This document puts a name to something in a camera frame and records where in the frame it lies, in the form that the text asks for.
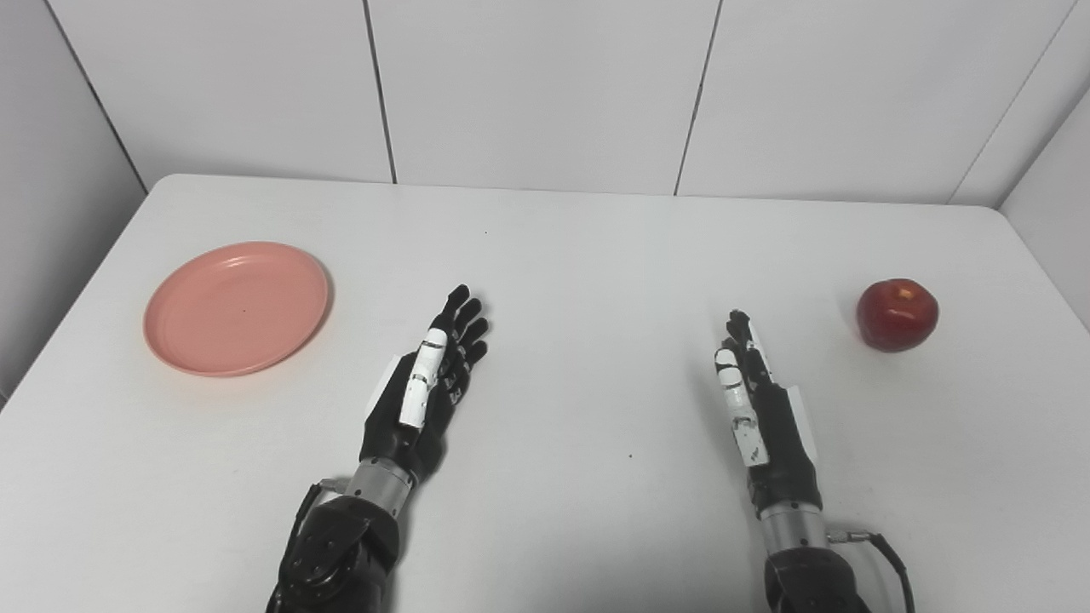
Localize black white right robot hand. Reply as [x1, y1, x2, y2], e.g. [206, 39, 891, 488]
[714, 309, 824, 514]

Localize red apple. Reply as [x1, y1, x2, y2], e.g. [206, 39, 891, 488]
[856, 278, 940, 353]

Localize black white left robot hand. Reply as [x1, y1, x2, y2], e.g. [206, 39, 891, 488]
[359, 284, 491, 488]

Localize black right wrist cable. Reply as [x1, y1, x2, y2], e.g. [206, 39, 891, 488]
[826, 528, 917, 613]

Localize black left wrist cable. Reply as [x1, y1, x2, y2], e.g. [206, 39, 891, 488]
[285, 479, 352, 580]

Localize pink round plate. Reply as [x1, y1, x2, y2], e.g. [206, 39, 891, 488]
[143, 242, 331, 378]

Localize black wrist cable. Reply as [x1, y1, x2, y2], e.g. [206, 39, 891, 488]
[826, 528, 917, 613]
[285, 479, 352, 580]

